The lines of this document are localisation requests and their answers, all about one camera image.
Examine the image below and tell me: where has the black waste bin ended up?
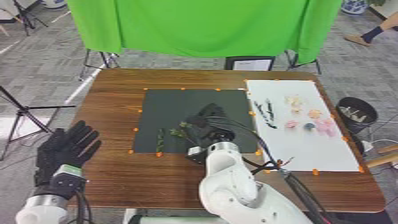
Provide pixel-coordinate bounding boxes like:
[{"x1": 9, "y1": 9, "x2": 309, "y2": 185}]
[{"x1": 334, "y1": 96, "x2": 380, "y2": 135}]

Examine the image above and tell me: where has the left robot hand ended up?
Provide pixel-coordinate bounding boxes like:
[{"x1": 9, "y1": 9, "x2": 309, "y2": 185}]
[{"x1": 34, "y1": 120, "x2": 103, "y2": 186}]

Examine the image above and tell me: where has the pale grey bar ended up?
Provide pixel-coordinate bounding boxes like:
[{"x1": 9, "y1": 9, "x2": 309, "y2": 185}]
[{"x1": 123, "y1": 208, "x2": 206, "y2": 224}]

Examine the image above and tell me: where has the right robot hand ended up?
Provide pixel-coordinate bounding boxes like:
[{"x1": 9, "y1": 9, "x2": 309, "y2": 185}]
[{"x1": 183, "y1": 102, "x2": 236, "y2": 135}]

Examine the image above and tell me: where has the person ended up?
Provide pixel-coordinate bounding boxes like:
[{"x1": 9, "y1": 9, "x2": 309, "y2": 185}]
[{"x1": 343, "y1": 12, "x2": 398, "y2": 47}]

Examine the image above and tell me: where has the blue and white vase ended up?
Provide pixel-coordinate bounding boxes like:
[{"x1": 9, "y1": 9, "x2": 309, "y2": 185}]
[
  {"x1": 41, "y1": 0, "x2": 69, "y2": 10},
  {"x1": 339, "y1": 0, "x2": 371, "y2": 16}
]

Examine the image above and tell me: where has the dark mat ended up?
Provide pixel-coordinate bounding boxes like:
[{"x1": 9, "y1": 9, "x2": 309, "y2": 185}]
[{"x1": 130, "y1": 88, "x2": 261, "y2": 155}]

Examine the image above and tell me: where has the black framed sign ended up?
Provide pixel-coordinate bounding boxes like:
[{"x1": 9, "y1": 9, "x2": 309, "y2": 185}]
[{"x1": 224, "y1": 55, "x2": 277, "y2": 72}]

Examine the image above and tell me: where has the peach flower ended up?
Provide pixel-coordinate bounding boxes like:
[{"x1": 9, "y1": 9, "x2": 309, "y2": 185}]
[{"x1": 306, "y1": 109, "x2": 325, "y2": 120}]

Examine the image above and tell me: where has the cream flower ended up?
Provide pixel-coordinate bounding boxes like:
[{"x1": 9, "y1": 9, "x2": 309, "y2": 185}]
[{"x1": 282, "y1": 94, "x2": 307, "y2": 108}]

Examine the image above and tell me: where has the white sheet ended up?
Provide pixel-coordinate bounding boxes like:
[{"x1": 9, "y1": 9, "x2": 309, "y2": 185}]
[{"x1": 243, "y1": 79, "x2": 364, "y2": 173}]

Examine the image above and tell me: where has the black tripod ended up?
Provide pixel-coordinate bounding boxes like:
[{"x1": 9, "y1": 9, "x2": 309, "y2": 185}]
[
  {"x1": 0, "y1": 85, "x2": 78, "y2": 162},
  {"x1": 11, "y1": 0, "x2": 51, "y2": 37}
]

